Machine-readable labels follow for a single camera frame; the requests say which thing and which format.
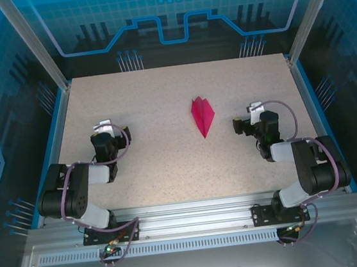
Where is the pink paper sheet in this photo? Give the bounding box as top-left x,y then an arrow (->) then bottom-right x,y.
188,94 -> 219,141

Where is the blue table edge strip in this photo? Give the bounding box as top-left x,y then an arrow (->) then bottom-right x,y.
21,86 -> 80,230
295,55 -> 357,198

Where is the dark printed panel with gear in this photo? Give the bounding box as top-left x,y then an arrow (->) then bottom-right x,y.
0,0 -> 355,87

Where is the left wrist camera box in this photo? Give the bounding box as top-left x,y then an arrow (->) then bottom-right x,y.
92,118 -> 115,139

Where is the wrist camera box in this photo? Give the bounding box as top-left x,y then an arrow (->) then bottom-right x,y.
92,118 -> 115,139
246,100 -> 267,125

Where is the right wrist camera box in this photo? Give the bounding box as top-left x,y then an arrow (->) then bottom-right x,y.
246,100 -> 267,125

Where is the aluminium side rail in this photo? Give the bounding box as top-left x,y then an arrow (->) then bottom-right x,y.
285,49 -> 351,199
27,79 -> 89,229

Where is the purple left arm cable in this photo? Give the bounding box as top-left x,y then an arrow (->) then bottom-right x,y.
50,120 -> 146,267

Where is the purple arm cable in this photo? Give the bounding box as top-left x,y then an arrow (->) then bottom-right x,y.
50,120 -> 146,267
252,93 -> 346,248

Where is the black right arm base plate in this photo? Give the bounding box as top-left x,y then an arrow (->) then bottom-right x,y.
250,198 -> 311,228

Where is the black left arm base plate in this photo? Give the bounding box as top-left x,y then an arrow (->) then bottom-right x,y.
81,218 -> 145,247

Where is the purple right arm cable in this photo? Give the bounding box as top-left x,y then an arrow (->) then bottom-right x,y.
252,93 -> 346,248

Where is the wide aluminium base rail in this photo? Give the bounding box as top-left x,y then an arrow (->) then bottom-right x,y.
25,180 -> 357,254

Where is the cable connector with LED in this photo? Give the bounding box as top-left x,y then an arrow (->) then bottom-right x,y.
285,221 -> 306,234
102,241 -> 122,258

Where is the aluminium frame post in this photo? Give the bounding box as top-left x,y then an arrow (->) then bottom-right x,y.
281,0 -> 356,65
0,0 -> 73,98

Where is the slotted grey cable duct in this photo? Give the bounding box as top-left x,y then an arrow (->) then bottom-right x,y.
37,220 -> 352,267

